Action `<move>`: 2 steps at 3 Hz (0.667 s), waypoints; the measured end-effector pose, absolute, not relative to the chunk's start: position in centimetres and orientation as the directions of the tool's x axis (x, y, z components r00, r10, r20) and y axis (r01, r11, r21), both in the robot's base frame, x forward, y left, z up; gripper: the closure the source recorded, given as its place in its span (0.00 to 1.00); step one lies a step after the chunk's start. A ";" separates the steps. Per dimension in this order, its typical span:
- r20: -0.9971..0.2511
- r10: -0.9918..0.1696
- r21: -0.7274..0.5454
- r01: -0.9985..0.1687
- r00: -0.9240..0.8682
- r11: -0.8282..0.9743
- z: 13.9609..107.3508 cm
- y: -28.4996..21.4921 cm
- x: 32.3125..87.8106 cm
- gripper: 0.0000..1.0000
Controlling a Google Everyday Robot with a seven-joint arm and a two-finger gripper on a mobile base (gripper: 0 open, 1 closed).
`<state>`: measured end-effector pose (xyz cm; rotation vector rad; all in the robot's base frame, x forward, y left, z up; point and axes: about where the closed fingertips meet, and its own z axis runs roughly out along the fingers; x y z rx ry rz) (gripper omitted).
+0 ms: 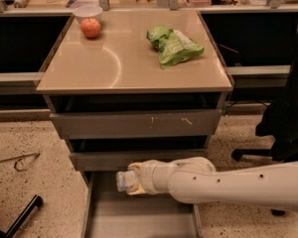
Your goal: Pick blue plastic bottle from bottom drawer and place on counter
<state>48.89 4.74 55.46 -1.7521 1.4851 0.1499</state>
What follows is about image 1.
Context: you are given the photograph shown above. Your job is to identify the open bottom grey drawer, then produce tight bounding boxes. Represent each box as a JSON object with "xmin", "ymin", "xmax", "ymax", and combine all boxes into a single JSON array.
[{"xmin": 80, "ymin": 172, "xmax": 203, "ymax": 238}]

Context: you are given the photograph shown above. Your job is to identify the white bowl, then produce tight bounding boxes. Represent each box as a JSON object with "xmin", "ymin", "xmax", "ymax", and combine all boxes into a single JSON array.
[{"xmin": 73, "ymin": 5, "xmax": 103, "ymax": 23}]

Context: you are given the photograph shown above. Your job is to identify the top grey drawer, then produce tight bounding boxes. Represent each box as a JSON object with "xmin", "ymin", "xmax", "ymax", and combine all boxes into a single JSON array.
[{"xmin": 51, "ymin": 109, "xmax": 222, "ymax": 139}]

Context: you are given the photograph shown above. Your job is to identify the middle grey drawer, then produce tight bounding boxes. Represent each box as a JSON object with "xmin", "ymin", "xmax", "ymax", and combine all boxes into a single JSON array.
[{"xmin": 70, "ymin": 149, "xmax": 207, "ymax": 172}]

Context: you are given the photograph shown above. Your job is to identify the black office chair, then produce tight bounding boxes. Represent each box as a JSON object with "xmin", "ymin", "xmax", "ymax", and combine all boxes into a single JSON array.
[{"xmin": 230, "ymin": 12, "xmax": 298, "ymax": 216}]

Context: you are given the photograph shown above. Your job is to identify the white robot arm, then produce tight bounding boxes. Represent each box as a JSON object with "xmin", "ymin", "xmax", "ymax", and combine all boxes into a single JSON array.
[{"xmin": 117, "ymin": 158, "xmax": 298, "ymax": 212}]

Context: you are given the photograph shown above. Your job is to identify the red apple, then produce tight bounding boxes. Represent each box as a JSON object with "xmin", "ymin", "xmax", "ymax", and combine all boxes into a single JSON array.
[{"xmin": 80, "ymin": 18, "xmax": 101, "ymax": 39}]

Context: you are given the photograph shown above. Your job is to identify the green chip bag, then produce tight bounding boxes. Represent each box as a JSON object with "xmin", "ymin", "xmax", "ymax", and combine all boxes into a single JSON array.
[{"xmin": 146, "ymin": 25, "xmax": 205, "ymax": 69}]

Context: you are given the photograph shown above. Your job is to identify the black chair leg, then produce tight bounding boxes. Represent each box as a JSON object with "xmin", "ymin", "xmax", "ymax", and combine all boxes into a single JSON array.
[{"xmin": 0, "ymin": 194, "xmax": 43, "ymax": 238}]

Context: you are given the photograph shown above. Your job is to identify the metal wire on floor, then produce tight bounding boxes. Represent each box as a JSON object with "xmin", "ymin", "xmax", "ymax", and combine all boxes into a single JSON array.
[{"xmin": 0, "ymin": 152, "xmax": 41, "ymax": 173}]

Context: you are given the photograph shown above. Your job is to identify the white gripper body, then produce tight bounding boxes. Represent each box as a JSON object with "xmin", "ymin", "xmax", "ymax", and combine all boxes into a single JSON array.
[{"xmin": 137, "ymin": 160, "xmax": 158, "ymax": 194}]

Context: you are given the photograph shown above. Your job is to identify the grey drawer cabinet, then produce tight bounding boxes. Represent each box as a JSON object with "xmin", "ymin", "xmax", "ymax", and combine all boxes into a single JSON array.
[{"xmin": 35, "ymin": 9, "xmax": 232, "ymax": 238}]

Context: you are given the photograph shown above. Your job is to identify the clear blue plastic bottle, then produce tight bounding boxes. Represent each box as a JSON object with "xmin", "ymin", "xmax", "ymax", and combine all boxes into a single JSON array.
[{"xmin": 116, "ymin": 171, "xmax": 138, "ymax": 192}]

